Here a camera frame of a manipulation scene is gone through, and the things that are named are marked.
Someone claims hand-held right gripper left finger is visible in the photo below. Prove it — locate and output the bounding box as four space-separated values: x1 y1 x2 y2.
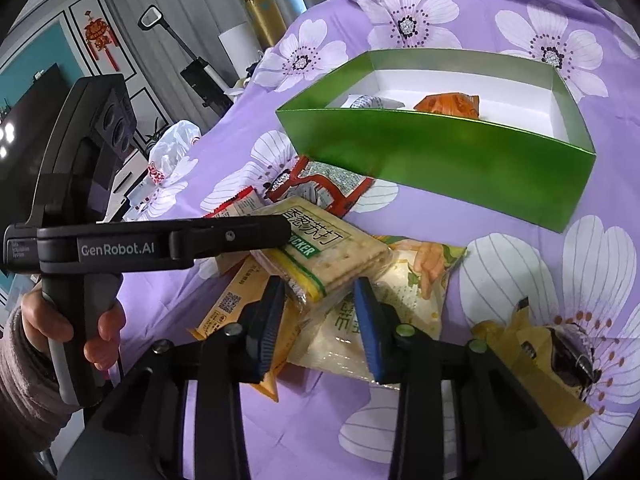
57 276 287 480

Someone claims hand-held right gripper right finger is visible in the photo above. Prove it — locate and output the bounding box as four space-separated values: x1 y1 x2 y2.
352 277 583 480

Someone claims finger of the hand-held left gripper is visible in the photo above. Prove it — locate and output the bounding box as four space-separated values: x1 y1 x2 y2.
167 214 292 261

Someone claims red beige snack packet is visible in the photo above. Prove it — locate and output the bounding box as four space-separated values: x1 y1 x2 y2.
202 186 267 277

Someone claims yellow orange snack packet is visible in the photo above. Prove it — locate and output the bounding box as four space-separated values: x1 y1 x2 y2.
187 260 301 403

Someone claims white green snack packet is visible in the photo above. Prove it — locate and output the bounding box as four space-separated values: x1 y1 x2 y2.
287 237 468 385

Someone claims pale yellow cracker packet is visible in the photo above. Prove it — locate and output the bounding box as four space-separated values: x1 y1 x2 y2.
250 196 393 306

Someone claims green cardboard box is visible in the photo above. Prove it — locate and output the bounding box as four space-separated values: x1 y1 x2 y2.
275 49 597 234

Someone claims yellow black snack packet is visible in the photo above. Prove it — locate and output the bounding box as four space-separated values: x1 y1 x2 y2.
472 297 603 428

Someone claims person's left forearm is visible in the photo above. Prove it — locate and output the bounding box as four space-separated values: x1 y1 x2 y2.
0 305 83 456

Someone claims person's left hand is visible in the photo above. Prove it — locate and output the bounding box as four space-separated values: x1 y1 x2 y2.
19 287 127 372

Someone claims white television cabinet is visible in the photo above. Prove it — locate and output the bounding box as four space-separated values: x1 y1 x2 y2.
107 150 151 211

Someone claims black television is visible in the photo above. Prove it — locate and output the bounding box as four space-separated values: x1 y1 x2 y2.
0 62 71 221

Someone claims white red plastic bag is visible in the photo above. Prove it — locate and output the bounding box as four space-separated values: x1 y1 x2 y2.
146 121 202 186

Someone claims red white snack packet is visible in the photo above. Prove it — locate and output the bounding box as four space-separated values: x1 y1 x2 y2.
264 155 377 217

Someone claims black upright vacuum cleaner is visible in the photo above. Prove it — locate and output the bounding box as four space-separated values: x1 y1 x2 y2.
137 5 235 116

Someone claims white flat panel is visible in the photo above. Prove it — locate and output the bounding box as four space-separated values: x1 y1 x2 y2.
219 22 261 86

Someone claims silver white snack packet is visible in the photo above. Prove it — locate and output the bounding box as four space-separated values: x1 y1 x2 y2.
342 95 406 111

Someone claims grey curtain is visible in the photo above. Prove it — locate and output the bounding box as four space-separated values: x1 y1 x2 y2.
100 0 251 126

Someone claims yellow deer print curtain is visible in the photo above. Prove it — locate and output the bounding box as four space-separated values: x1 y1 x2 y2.
220 0 288 51

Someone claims orange brown snack packet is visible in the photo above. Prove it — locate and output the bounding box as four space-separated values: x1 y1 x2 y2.
413 91 482 120

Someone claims red knot wall ornament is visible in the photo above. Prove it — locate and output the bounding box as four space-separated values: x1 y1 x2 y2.
82 8 121 72

